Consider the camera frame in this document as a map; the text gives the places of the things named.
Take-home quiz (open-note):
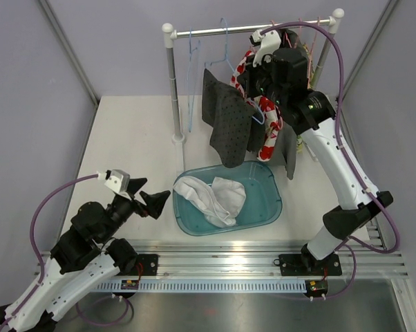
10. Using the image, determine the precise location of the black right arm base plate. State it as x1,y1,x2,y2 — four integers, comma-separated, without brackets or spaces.
273,253,342,277

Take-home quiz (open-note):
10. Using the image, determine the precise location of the teal plastic basin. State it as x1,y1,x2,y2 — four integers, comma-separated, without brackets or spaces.
173,161,283,237

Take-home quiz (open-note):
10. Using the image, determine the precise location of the white slotted cable duct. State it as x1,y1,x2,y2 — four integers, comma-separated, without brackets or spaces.
92,279,306,294

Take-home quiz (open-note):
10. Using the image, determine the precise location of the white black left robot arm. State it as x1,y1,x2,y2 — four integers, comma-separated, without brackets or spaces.
0,169,171,331

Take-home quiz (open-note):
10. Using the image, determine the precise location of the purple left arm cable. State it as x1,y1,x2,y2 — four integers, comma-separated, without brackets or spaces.
0,174,136,332

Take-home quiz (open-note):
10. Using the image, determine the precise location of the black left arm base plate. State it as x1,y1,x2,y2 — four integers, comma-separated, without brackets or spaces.
120,254,159,277

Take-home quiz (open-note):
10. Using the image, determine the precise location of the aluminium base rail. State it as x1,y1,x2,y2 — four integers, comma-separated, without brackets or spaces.
34,238,410,279

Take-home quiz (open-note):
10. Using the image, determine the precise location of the lemon print skirt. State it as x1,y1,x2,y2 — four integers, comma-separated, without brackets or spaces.
296,43,314,154

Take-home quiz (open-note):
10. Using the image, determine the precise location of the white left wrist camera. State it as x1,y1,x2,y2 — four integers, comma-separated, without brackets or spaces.
97,169,130,199

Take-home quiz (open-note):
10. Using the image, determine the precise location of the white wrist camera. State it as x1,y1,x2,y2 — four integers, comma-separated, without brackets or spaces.
97,169,130,199
250,29,281,67

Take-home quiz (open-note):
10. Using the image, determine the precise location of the silver clothes rack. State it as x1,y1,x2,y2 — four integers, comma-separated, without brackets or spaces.
161,7,346,174

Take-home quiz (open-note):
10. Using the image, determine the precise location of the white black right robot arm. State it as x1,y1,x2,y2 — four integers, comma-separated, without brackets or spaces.
238,48,393,273

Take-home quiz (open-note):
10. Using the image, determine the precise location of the blue wire hanger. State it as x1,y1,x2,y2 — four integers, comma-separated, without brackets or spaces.
186,28,201,133
204,17,265,125

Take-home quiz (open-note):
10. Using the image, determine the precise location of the white skirt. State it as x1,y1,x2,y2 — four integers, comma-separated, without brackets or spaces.
173,176,247,228

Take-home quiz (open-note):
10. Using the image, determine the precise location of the red poppy print skirt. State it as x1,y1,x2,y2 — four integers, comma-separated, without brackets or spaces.
229,49,283,162

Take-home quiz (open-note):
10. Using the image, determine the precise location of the dark grey dotted skirt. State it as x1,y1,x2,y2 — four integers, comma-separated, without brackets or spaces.
202,69,265,168

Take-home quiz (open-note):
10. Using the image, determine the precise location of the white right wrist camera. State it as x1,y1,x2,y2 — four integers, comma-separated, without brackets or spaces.
250,29,281,67

